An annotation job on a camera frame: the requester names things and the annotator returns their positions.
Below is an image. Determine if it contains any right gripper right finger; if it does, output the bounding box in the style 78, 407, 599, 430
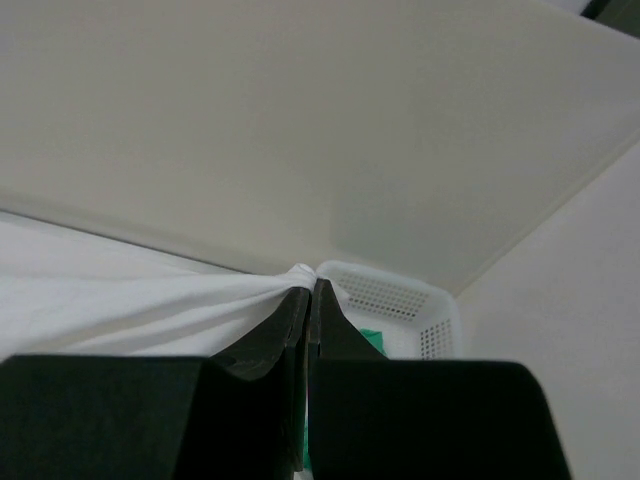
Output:
308, 280, 571, 479

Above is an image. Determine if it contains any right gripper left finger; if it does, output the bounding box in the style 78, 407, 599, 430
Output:
1, 288, 310, 479

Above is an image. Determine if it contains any white tank top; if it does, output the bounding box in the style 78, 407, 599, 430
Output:
1, 213, 317, 359

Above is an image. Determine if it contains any white plastic basket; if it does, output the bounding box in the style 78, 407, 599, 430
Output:
317, 260, 462, 360

